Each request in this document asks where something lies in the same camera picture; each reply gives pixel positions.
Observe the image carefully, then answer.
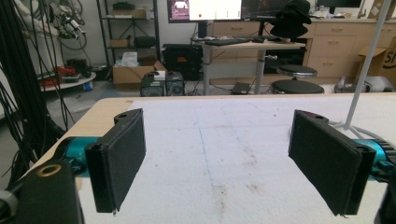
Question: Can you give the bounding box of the black metal shelf rack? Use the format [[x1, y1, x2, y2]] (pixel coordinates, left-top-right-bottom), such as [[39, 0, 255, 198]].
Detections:
[[95, 0, 162, 70]]

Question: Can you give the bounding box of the red tool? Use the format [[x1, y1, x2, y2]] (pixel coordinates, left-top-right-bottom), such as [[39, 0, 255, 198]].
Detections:
[[54, 65, 78, 77]]

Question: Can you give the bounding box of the bundle of black cables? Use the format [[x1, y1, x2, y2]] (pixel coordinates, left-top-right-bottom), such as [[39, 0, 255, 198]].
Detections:
[[0, 0, 77, 189]]

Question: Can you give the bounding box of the black hard case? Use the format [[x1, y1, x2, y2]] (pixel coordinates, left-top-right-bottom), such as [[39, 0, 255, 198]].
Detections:
[[162, 43, 205, 82]]

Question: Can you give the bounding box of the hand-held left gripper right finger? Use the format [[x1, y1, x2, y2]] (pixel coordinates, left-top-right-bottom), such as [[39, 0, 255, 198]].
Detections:
[[288, 109, 377, 217]]

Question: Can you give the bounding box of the round white table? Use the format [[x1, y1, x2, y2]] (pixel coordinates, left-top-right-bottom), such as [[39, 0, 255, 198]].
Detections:
[[36, 71, 97, 93]]

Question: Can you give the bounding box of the large open cardboard box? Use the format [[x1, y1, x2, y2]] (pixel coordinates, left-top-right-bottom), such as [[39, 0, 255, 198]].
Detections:
[[357, 36, 396, 82]]

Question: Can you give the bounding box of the white metal stand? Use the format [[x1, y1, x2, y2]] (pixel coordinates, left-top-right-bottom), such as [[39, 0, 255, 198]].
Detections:
[[329, 0, 394, 140]]

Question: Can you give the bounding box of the black computer tower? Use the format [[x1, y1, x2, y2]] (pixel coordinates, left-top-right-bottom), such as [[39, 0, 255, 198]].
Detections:
[[164, 71, 186, 97], [139, 71, 166, 97]]

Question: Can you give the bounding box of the small black round stool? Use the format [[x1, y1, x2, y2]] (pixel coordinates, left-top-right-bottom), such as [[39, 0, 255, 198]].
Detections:
[[276, 63, 318, 79]]

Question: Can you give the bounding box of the white plastic bag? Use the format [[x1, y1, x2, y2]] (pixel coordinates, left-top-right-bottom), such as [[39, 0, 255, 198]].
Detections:
[[120, 51, 139, 68]]

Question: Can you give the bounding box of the low open cardboard box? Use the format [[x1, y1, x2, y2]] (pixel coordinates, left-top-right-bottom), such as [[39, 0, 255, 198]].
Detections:
[[111, 60, 168, 86]]

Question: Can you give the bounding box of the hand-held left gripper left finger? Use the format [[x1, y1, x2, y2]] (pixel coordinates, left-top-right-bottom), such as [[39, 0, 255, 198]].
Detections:
[[84, 107, 147, 215]]

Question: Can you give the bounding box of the grey floor appliance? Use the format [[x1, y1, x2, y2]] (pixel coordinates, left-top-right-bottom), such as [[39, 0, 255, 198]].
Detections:
[[333, 75, 395, 94]]

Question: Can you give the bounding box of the dark computer monitor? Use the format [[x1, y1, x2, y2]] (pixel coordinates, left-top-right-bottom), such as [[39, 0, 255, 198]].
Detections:
[[242, 0, 291, 21]]

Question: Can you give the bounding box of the flat black box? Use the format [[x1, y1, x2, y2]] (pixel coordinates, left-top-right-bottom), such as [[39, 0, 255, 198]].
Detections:
[[231, 81, 252, 95]]

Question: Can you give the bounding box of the white foam mat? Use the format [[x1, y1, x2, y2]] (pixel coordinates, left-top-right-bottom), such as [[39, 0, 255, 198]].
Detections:
[[74, 92, 396, 224]]

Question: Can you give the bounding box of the wooden standing desk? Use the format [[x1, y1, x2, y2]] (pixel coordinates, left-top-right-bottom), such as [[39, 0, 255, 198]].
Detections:
[[191, 37, 306, 96]]

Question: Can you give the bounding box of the lit computer monitor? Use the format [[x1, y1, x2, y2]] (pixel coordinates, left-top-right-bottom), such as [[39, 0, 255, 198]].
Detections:
[[167, 0, 243, 24]]

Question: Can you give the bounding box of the large black round stool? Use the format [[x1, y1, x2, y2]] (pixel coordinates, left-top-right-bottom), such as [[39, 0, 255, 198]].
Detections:
[[270, 78, 325, 95]]

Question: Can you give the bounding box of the wooden drawer cabinet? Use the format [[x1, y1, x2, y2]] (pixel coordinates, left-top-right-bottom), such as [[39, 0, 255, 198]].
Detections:
[[207, 18, 396, 86]]

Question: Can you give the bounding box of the white robot with cables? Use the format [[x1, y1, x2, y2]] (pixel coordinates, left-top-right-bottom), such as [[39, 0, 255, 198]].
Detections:
[[12, 0, 89, 76]]

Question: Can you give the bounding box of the black keyboard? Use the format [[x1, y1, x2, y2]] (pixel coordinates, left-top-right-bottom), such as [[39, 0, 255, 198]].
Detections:
[[204, 38, 251, 47]]

